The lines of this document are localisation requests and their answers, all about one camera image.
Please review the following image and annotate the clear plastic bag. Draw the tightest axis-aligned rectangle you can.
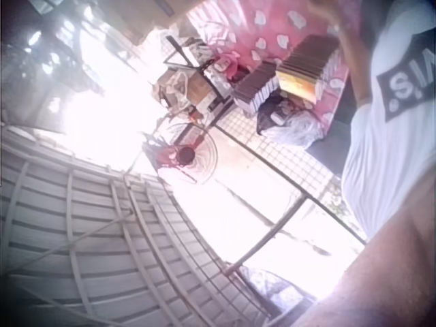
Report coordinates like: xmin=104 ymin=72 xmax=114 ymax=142
xmin=268 ymin=108 xmax=327 ymax=150

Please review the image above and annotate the red and blue cloth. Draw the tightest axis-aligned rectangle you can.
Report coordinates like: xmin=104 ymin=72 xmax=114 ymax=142
xmin=142 ymin=138 xmax=180 ymax=171

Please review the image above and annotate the tall stack of brown books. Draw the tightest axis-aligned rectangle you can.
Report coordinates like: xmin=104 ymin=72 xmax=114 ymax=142
xmin=275 ymin=33 xmax=341 ymax=103

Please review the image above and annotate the pink cloth with white pattern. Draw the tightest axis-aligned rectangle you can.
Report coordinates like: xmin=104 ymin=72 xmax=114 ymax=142
xmin=189 ymin=0 xmax=362 ymax=134

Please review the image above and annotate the round wire-guard fan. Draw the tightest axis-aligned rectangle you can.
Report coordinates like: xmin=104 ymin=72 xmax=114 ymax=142
xmin=149 ymin=122 xmax=219 ymax=187

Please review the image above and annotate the low stack of brown books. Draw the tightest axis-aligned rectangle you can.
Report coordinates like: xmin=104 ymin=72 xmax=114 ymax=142
xmin=232 ymin=63 xmax=283 ymax=113

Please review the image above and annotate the white metal grid panel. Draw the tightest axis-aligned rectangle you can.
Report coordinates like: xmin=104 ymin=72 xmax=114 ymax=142
xmin=211 ymin=112 xmax=345 ymax=214

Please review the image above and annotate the person's left hand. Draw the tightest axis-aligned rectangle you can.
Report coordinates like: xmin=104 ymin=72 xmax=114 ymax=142
xmin=306 ymin=0 xmax=347 ymax=35

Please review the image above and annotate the patterned blue-grey bag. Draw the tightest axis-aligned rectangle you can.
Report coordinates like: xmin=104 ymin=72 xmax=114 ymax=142
xmin=238 ymin=265 xmax=318 ymax=316

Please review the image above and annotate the corrugated metal roof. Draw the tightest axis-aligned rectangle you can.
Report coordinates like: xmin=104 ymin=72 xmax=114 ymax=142
xmin=0 ymin=125 xmax=273 ymax=327

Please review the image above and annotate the cluttered metal rack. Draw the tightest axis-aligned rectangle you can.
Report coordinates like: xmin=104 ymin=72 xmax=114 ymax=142
xmin=151 ymin=33 xmax=247 ymax=119

